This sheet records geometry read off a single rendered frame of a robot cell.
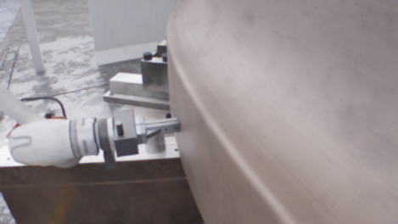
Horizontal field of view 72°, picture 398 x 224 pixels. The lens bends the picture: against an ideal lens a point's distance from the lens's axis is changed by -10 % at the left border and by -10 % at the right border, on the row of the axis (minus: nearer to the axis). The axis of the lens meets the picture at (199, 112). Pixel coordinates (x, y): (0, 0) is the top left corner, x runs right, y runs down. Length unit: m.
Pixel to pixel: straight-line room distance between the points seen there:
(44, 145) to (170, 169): 0.57
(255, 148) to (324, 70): 0.14
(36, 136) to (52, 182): 0.56
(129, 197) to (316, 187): 0.97
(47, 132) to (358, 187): 0.60
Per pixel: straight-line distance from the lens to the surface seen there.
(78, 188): 1.25
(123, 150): 0.68
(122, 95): 2.35
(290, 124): 0.44
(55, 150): 0.71
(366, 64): 0.39
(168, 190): 1.22
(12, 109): 0.91
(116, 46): 4.22
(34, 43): 4.18
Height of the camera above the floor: 1.37
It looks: 30 degrees down
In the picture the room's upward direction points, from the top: 1 degrees counter-clockwise
